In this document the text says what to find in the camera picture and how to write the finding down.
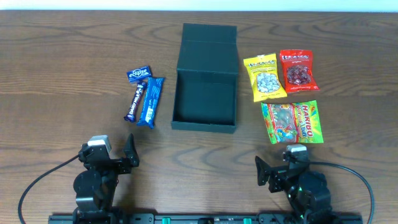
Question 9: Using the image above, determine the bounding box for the Haribo worms candy bag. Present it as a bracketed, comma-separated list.
[261, 100, 324, 144]

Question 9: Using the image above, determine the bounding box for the blue cookie pack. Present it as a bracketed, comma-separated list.
[137, 77, 165, 129]

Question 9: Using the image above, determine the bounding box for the blue eclipse gum pack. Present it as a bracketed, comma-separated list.
[126, 65, 152, 83]

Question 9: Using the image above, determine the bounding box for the red Hacks candy bag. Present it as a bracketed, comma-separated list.
[279, 49, 320, 93]

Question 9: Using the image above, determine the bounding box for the yellow Hacks candy bag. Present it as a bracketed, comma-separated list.
[243, 53, 287, 102]

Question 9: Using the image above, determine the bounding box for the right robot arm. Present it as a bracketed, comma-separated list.
[255, 151, 341, 223]

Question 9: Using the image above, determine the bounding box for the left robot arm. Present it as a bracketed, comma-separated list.
[73, 134, 139, 223]

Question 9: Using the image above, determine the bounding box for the purple Dairy Milk bar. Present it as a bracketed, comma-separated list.
[124, 82, 147, 123]

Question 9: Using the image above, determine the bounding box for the dark green open box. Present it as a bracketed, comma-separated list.
[171, 23, 239, 134]

